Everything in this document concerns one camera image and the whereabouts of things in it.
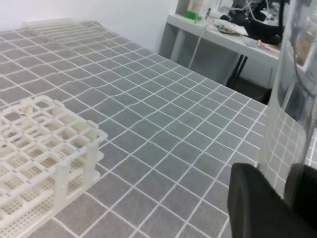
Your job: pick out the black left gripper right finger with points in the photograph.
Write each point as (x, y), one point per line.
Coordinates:
(304, 195)

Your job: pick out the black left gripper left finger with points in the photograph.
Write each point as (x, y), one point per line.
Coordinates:
(257, 211)

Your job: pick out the clear glass test tube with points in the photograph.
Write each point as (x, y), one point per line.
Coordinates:
(292, 107)

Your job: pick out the grey grid tablecloth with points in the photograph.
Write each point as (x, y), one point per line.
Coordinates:
(173, 134)

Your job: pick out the white plastic test tube rack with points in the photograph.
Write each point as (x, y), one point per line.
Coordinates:
(43, 147)

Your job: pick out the row of spare test tubes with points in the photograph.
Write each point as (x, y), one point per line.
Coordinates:
(49, 32)

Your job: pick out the clutter on side desk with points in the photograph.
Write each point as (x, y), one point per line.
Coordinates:
(261, 20)

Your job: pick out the white side desk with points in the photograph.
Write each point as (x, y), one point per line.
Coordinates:
(220, 57)

